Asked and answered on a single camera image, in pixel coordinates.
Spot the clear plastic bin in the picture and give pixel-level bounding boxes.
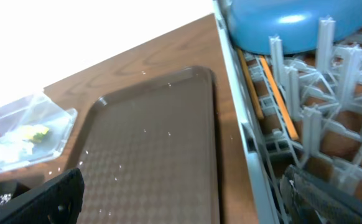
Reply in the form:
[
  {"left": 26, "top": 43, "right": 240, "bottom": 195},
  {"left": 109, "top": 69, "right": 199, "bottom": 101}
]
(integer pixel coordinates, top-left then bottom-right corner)
[{"left": 0, "top": 92, "right": 78, "bottom": 174}]

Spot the dark blue plate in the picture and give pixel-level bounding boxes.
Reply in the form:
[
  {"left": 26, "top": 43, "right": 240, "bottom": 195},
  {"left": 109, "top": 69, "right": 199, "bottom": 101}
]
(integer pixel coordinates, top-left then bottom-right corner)
[{"left": 227, "top": 0, "right": 362, "bottom": 55}]

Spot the green yellow snack wrapper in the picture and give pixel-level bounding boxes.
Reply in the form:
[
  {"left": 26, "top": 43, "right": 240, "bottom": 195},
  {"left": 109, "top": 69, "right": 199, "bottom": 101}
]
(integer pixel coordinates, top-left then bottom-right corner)
[{"left": 19, "top": 124, "right": 50, "bottom": 143}]

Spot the white tissue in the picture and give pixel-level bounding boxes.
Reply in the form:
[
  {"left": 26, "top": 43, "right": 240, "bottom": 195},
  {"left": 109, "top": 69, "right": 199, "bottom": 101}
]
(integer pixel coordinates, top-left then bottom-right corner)
[{"left": 0, "top": 134, "right": 35, "bottom": 163}]

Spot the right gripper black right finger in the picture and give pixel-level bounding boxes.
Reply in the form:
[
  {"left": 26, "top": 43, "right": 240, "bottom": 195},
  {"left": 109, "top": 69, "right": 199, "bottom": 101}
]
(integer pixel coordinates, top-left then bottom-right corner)
[{"left": 280, "top": 165, "right": 362, "bottom": 223}]

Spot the wooden chopstick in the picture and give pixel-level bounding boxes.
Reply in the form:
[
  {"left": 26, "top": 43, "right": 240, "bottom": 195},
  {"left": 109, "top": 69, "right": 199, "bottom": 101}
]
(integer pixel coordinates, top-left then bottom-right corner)
[
  {"left": 236, "top": 48, "right": 264, "bottom": 119},
  {"left": 259, "top": 55, "right": 299, "bottom": 141}
]

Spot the grey dishwasher rack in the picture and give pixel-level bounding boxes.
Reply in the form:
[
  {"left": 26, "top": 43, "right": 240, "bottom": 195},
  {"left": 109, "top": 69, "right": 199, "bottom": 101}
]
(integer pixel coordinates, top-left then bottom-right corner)
[{"left": 213, "top": 1, "right": 362, "bottom": 223}]

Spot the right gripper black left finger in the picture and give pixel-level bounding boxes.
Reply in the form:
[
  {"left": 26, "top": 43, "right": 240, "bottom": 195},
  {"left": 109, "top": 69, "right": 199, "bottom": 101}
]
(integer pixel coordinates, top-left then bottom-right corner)
[{"left": 0, "top": 168, "right": 85, "bottom": 223}]

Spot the brown serving tray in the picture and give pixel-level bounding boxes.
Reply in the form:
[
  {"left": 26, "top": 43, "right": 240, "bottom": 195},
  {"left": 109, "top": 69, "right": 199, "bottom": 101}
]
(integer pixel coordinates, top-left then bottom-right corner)
[{"left": 70, "top": 66, "right": 220, "bottom": 223}]

